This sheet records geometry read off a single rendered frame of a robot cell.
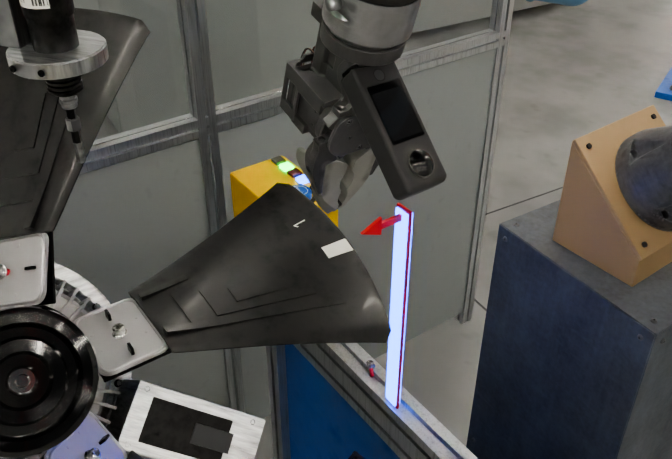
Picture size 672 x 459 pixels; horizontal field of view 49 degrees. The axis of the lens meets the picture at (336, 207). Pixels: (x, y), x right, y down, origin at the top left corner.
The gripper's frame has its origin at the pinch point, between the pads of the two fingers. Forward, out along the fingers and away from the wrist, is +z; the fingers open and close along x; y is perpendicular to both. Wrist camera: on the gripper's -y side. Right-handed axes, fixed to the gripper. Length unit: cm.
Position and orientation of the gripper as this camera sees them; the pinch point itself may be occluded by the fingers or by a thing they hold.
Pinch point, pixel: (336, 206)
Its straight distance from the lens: 73.4
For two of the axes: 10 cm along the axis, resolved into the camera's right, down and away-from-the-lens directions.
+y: -5.5, -6.8, 4.8
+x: -8.1, 3.2, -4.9
